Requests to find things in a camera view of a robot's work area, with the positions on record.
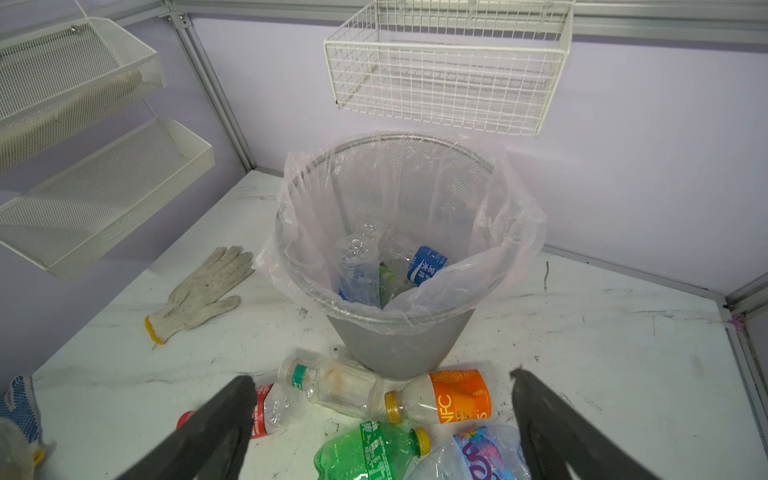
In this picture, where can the red label clear bottle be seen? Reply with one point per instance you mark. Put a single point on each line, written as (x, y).
(272, 411)

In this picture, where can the clear green cap bottle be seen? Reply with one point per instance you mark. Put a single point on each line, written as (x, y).
(343, 386)

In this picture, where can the crushed green label bottle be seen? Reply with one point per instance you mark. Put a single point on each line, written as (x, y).
(391, 285)

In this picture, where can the orange label juice bottle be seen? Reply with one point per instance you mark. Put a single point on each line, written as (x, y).
(442, 397)

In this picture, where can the clear plastic bin liner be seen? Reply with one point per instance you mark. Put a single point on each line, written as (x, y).
(457, 195)

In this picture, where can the white mesh shelf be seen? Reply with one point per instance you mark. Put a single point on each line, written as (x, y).
(42, 68)
(73, 219)

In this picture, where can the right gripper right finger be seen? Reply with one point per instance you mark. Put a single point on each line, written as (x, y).
(558, 443)

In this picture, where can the green Sprite bottle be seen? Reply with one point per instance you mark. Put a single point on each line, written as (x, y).
(373, 450)

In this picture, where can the grey mesh waste bin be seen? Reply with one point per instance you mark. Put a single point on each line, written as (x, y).
(399, 356)

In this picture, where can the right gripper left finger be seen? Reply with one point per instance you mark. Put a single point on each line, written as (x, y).
(211, 444)

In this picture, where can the white mesh upper shelf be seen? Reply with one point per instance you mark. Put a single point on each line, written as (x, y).
(42, 68)

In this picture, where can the large crushed blue label bottle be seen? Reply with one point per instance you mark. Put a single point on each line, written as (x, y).
(491, 452)

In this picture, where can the white mesh lower shelf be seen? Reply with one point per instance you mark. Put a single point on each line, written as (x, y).
(73, 219)

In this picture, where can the white wire wall basket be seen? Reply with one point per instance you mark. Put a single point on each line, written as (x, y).
(490, 66)

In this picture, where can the blue dotted work glove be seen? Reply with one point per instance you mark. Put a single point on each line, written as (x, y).
(19, 405)

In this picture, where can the beige glove in shelf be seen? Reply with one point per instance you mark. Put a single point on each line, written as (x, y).
(38, 132)

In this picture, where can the white cotton work glove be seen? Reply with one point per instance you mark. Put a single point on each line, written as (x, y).
(203, 295)

